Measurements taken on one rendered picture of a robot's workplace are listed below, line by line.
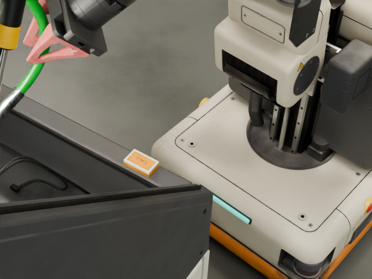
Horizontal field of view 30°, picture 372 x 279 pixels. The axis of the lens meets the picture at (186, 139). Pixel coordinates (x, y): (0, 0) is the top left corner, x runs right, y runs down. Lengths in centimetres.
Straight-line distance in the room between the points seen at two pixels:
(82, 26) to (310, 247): 118
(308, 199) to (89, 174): 91
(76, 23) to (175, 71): 189
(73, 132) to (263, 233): 88
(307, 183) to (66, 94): 106
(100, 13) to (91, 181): 45
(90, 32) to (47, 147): 42
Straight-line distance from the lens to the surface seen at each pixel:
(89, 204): 77
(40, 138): 125
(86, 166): 121
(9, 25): 56
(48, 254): 72
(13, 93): 95
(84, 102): 262
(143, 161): 112
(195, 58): 280
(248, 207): 195
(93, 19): 86
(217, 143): 208
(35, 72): 94
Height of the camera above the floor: 181
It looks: 47 degrees down
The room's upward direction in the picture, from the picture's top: 2 degrees clockwise
